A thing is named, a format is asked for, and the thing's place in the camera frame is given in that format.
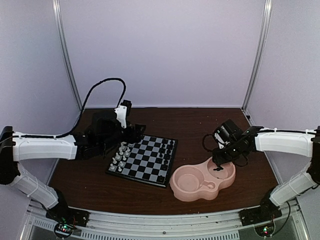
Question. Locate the black and white chessboard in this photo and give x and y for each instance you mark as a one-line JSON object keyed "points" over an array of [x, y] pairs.
{"points": [[143, 163]]}

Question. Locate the right aluminium frame post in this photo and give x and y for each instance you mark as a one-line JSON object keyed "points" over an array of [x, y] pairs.
{"points": [[264, 30]]}

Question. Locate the aluminium frame post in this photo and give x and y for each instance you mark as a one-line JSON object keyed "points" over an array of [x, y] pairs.
{"points": [[65, 53], [264, 30]]}

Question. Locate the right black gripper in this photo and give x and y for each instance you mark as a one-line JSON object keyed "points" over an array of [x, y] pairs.
{"points": [[219, 160]]}

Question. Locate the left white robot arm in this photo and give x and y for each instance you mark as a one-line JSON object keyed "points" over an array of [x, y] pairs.
{"points": [[16, 147]]}

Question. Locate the black rook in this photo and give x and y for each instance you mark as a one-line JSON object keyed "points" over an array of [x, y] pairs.
{"points": [[160, 179]]}

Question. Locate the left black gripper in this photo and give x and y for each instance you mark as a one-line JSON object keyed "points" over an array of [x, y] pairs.
{"points": [[134, 135]]}

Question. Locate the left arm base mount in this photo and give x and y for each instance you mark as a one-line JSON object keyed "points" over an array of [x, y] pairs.
{"points": [[74, 218]]}

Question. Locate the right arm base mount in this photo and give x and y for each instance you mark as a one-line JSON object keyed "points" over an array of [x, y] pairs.
{"points": [[257, 215]]}

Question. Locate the black king chess piece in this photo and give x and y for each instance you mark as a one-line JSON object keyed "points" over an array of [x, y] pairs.
{"points": [[166, 162]]}

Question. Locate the black pawn piece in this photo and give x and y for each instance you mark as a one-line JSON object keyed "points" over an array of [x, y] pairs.
{"points": [[218, 169]]}

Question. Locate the left aluminium frame post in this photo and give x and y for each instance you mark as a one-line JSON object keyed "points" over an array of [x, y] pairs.
{"points": [[65, 53]]}

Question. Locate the white queen piece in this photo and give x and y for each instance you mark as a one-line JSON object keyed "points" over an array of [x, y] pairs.
{"points": [[120, 151]]}

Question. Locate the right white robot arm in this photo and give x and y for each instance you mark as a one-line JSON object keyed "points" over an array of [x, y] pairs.
{"points": [[297, 142]]}

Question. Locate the front aluminium rail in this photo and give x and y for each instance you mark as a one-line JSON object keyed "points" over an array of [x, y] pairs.
{"points": [[223, 225]]}

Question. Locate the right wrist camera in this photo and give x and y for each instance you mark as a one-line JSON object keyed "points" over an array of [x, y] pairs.
{"points": [[221, 143]]}

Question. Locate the pink double pet bowl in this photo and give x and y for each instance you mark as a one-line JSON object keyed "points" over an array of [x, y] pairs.
{"points": [[201, 181]]}

